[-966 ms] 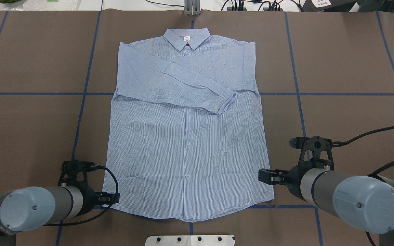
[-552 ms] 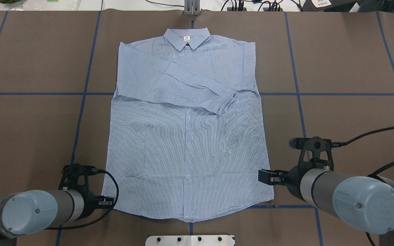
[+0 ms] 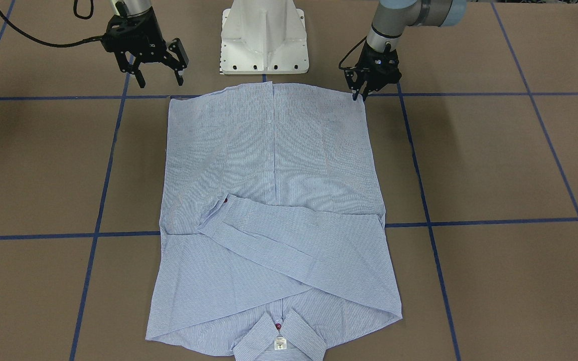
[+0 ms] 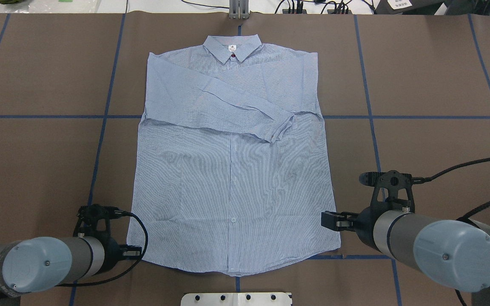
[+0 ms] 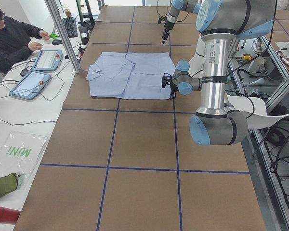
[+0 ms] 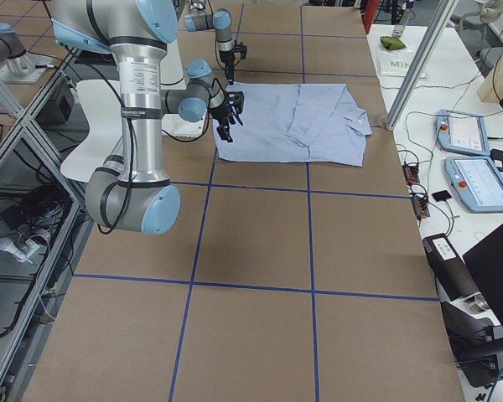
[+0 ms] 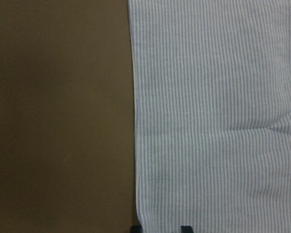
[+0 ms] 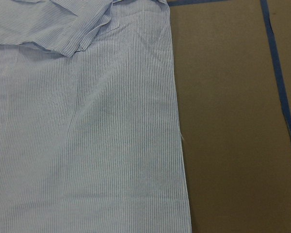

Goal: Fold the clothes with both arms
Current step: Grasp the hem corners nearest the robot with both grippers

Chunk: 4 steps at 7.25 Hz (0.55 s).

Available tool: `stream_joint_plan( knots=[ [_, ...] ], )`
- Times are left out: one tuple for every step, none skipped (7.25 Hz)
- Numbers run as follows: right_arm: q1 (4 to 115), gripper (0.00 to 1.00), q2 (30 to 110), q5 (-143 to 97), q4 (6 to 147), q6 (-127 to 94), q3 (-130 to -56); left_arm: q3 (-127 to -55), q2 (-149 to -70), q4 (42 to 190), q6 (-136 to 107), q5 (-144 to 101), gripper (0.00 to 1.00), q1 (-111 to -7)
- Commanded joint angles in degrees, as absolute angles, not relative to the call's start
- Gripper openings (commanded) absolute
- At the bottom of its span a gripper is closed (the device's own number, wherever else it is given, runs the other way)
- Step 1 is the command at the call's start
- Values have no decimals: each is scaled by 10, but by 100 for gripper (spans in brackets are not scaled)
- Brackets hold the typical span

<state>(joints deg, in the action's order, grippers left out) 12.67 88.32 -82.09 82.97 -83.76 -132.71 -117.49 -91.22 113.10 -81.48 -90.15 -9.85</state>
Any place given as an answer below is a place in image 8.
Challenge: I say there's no light blue striped shirt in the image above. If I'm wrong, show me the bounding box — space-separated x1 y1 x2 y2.
0 0 192 233

